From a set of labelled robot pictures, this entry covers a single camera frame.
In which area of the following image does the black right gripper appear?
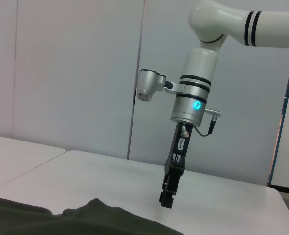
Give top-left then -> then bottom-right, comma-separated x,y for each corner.
159,121 -> 194,209

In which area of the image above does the dark green FREE t-shirt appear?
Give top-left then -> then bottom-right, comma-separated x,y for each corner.
0,195 -> 184,235

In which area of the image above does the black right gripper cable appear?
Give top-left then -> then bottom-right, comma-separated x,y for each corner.
180,107 -> 222,138

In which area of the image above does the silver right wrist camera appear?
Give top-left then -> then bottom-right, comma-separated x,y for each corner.
136,69 -> 183,101

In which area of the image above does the blue vertical frame post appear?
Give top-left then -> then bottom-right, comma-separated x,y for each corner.
268,46 -> 289,188

